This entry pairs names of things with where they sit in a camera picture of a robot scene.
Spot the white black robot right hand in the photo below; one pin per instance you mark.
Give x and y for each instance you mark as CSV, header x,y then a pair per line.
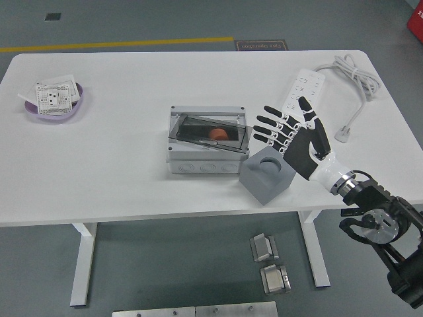
x,y
300,152

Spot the orange cylinder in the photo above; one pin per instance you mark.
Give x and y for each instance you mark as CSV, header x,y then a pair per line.
x,y
218,133

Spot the transparent hinged box lid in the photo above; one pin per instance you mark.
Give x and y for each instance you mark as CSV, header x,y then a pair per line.
x,y
191,127

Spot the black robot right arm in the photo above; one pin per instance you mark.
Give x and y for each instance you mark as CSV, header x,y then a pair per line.
x,y
373,198

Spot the grey cube with round hole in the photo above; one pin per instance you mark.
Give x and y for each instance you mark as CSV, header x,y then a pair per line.
x,y
264,188

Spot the grey plastic junction box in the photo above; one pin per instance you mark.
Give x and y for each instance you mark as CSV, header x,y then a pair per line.
x,y
205,165

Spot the red box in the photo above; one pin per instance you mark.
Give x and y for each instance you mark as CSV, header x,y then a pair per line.
x,y
415,16

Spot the white power strip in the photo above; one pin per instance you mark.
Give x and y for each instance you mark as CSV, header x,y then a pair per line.
x,y
307,86

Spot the silver metal clamp block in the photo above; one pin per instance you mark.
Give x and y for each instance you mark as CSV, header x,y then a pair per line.
x,y
274,279
262,247

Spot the white table leg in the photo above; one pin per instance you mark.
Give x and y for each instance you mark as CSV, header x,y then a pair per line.
x,y
82,264
315,257

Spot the dark floor sign with lettering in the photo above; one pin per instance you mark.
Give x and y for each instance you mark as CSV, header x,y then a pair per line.
x,y
261,45

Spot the grey metal plate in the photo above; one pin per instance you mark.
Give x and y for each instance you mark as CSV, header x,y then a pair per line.
x,y
152,313
236,310

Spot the yellow floor tape line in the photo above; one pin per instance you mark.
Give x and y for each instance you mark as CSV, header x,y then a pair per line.
x,y
115,44

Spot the purple bowl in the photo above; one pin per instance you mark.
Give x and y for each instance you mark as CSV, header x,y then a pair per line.
x,y
49,119

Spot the white printed socket panel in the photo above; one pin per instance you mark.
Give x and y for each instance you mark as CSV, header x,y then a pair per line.
x,y
53,99

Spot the dark square floor hatch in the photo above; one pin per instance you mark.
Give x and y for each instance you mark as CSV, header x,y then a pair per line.
x,y
53,16

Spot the plain white switch plate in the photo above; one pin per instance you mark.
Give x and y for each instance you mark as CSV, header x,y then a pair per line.
x,y
62,79

